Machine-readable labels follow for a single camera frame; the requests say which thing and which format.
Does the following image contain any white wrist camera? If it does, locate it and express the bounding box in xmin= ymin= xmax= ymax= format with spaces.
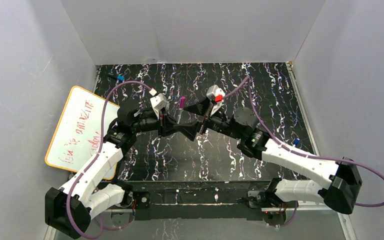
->
xmin=150 ymin=93 xmax=169 ymax=120
xmin=206 ymin=84 xmax=225 ymax=117

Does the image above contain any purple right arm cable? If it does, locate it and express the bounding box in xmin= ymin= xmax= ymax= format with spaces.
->
xmin=221 ymin=75 xmax=384 ymax=228

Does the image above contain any magenta pen cap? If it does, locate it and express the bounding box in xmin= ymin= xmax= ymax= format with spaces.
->
xmin=179 ymin=96 xmax=186 ymax=109

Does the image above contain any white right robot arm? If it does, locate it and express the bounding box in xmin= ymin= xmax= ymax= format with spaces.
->
xmin=178 ymin=98 xmax=362 ymax=215

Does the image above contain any blue capped white marker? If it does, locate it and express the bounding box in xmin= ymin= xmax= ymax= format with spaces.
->
xmin=292 ymin=138 xmax=300 ymax=147

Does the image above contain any yellow framed whiteboard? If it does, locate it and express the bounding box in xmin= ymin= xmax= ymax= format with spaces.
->
xmin=44 ymin=86 xmax=105 ymax=172

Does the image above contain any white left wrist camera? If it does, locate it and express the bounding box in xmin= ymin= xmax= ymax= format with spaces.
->
xmin=150 ymin=93 xmax=169 ymax=120

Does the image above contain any blue capped black marker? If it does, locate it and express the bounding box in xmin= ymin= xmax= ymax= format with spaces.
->
xmin=107 ymin=73 xmax=125 ymax=82

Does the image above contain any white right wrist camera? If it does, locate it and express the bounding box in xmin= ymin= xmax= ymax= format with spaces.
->
xmin=206 ymin=84 xmax=225 ymax=117

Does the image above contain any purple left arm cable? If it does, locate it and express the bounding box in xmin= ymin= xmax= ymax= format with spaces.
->
xmin=65 ymin=80 xmax=158 ymax=240

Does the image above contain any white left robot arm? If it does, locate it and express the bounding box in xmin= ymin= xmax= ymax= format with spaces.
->
xmin=44 ymin=97 xmax=177 ymax=239

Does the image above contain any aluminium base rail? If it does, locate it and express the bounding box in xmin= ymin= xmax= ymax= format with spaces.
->
xmin=46 ymin=187 xmax=357 ymax=240

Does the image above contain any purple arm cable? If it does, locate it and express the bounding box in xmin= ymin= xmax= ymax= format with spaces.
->
xmin=221 ymin=75 xmax=384 ymax=228
xmin=65 ymin=80 xmax=158 ymax=240

